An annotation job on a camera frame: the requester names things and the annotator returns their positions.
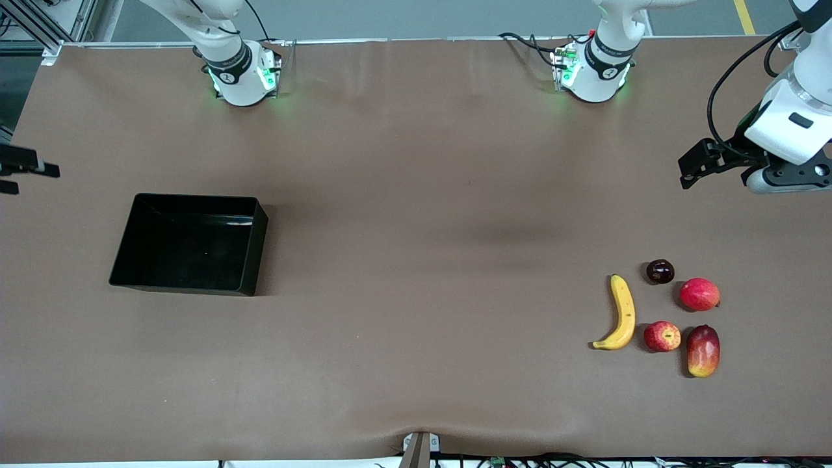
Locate small red yellow apple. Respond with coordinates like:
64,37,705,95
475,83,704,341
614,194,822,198
643,320,682,353

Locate black arm base cable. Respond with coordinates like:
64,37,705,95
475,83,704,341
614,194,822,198
244,0,288,47
499,31,595,69

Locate black right arm base cable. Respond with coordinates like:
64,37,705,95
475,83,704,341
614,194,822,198
244,0,288,47

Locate yellow banana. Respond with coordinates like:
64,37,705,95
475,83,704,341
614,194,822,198
591,274,637,351

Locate black left arm base cable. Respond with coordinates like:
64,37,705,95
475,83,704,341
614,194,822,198
499,31,595,69

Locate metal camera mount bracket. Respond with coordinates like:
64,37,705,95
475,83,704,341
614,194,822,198
402,431,441,468

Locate yellow floor tape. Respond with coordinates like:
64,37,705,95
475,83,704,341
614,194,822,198
734,0,759,36

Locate brown table cover mat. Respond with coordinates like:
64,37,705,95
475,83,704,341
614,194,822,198
0,36,832,463

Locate round red peach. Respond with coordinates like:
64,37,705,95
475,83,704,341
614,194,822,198
679,278,721,312

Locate black plastic box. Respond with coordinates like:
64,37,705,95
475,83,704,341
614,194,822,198
109,192,269,298

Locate aluminium frame with diagonal struts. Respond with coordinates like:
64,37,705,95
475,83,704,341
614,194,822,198
0,0,99,67

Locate red yellow mango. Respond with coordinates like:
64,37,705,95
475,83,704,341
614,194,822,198
686,324,722,378

